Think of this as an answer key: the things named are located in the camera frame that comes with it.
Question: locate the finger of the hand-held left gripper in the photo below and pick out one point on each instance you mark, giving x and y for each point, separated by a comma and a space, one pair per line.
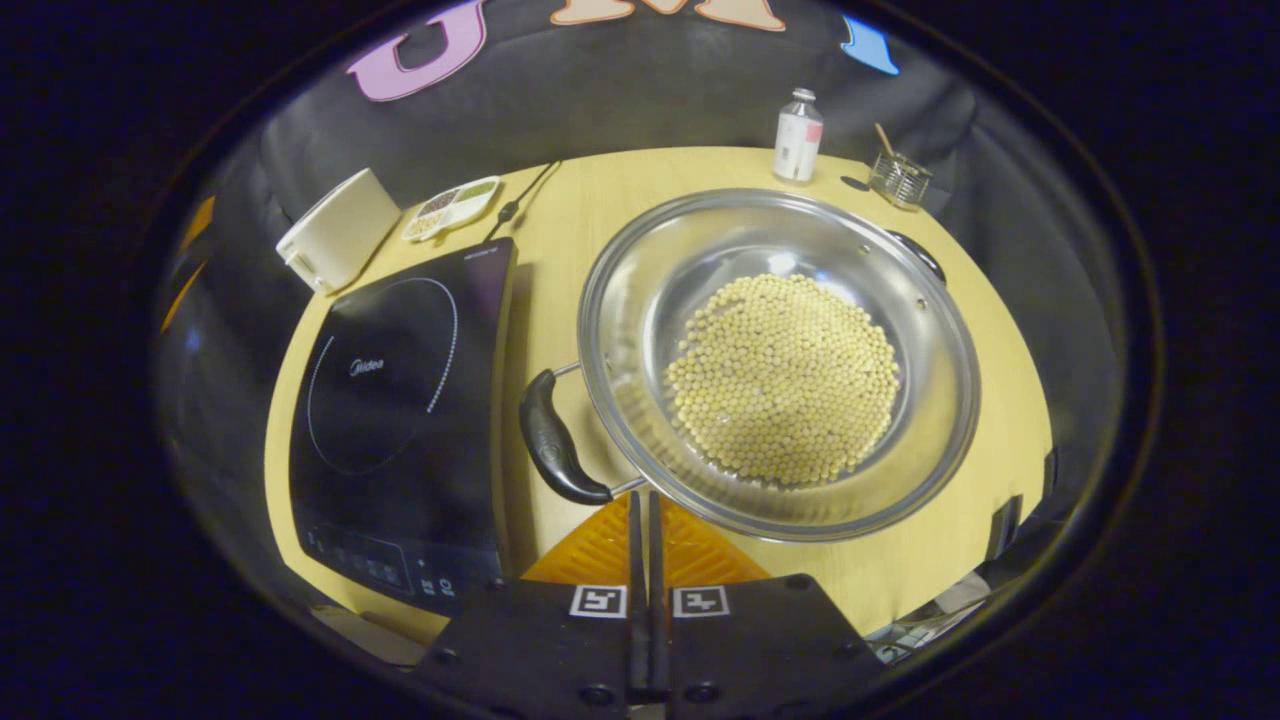
183, 298
198, 225

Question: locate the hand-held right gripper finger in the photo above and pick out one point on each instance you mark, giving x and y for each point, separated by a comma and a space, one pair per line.
637, 600
657, 600

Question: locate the black induction cooktop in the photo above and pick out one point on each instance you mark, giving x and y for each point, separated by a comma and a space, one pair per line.
400, 430

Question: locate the white toaster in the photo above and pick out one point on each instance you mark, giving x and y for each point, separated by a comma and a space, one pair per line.
335, 230

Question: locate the pile of yellow soybeans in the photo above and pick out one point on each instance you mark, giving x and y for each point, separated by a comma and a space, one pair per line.
785, 380

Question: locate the divided tray of grains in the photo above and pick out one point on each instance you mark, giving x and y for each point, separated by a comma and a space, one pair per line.
452, 208

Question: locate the black round table plug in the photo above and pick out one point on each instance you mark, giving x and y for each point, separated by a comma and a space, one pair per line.
855, 184

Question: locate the clear bottle with white label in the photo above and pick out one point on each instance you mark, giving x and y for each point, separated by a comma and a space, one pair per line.
797, 140

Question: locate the wooden stick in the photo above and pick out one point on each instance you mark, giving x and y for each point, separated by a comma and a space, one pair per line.
885, 140

